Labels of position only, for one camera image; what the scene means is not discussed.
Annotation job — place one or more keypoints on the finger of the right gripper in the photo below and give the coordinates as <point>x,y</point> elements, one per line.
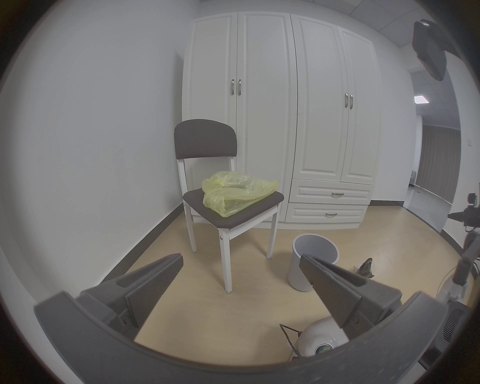
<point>463,216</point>

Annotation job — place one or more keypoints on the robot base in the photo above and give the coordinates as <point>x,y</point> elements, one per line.
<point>322,337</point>

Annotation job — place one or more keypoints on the grey curtain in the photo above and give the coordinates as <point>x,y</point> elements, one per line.
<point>438,161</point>

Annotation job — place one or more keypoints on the grey and white chair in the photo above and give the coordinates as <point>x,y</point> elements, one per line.
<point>205,139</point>

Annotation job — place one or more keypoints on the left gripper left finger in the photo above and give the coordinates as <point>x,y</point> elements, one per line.
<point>150,288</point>

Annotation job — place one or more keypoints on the white trash bin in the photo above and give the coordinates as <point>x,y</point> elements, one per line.
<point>296,270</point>

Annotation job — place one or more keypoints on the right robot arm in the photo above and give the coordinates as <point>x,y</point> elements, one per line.
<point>462,272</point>

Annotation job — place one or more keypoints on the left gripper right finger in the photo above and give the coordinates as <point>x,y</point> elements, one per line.
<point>337,296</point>

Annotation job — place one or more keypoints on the white ceiling light panel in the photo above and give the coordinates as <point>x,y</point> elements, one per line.
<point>422,99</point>

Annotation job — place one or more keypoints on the yellow plastic bag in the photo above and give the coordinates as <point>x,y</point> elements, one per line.
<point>232,195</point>

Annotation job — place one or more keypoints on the white wardrobe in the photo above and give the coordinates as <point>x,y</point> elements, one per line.
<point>318,112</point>

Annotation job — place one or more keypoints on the black plastic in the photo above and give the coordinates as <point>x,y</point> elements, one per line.
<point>365,270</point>

